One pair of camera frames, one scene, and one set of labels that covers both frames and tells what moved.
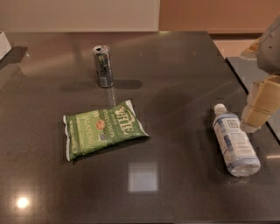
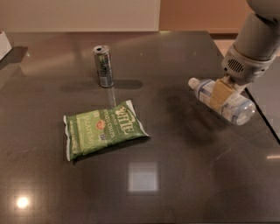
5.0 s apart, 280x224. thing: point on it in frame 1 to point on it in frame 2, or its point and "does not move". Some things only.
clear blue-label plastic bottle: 241,158 to 237,108
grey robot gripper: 270,53 to 244,68
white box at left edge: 4,45 does not move
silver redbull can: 102,58 does not move
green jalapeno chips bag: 94,129 does not move
